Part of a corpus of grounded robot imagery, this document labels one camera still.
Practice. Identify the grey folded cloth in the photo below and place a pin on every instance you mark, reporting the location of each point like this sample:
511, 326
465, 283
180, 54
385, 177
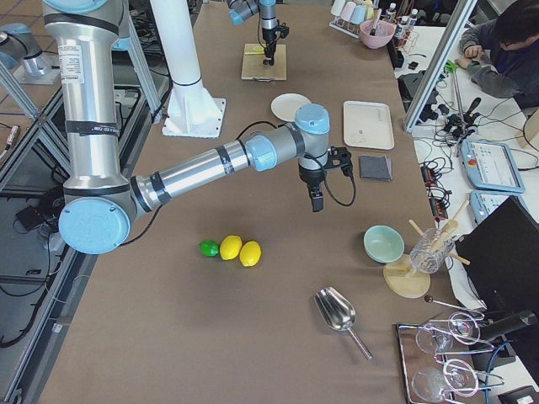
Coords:
375, 168

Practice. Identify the pastel cup rack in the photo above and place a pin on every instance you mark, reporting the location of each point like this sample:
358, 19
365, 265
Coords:
349, 15

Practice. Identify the cream round plate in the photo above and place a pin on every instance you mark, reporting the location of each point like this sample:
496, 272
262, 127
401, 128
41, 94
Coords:
285, 106

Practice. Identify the metal scoop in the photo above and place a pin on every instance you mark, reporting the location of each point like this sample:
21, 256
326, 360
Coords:
339, 314

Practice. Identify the wooden cutting board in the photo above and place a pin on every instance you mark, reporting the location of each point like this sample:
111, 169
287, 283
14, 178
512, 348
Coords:
254, 69

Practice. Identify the black monitor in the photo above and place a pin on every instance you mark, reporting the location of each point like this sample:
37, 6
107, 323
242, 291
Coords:
503, 255

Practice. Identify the seated person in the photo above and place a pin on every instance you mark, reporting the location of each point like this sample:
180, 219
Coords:
501, 56

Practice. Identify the mint green bowl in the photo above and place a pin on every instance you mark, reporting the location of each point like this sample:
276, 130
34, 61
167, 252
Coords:
383, 244

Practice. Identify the yellow lemon outer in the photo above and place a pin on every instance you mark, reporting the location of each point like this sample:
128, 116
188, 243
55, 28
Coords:
250, 254

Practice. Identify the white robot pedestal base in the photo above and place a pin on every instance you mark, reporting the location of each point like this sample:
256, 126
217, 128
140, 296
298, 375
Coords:
192, 111

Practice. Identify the yellow lemon middle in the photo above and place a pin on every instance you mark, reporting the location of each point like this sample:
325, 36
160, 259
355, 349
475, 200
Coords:
230, 247

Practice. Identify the cream rabbit tray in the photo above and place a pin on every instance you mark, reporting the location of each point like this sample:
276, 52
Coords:
367, 125

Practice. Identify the wooden cup stand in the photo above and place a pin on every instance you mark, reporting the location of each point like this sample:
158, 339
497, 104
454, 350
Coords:
399, 275

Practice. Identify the metal glass rack tray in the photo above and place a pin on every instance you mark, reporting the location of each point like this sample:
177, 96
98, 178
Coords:
436, 359

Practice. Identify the yellow lemon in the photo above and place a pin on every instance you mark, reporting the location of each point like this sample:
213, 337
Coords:
250, 254
230, 247

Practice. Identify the pink bowl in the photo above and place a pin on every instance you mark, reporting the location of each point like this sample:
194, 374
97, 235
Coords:
384, 33

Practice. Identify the aluminium frame post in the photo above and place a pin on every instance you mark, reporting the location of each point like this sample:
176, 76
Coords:
447, 42

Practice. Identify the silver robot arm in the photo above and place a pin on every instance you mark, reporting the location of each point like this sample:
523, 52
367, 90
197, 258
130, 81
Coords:
100, 203
21, 52

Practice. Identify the green lime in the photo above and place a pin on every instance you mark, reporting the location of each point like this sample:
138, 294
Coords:
209, 248

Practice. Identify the clear textured glass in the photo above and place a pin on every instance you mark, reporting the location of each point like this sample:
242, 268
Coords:
430, 252

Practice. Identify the blue teach pendant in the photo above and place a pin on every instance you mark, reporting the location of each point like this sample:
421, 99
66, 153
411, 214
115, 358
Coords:
484, 202
491, 166

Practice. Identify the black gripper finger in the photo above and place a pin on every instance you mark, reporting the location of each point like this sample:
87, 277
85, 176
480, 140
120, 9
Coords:
317, 201
268, 55

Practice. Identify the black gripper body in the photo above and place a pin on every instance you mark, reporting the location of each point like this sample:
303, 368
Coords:
310, 178
267, 35

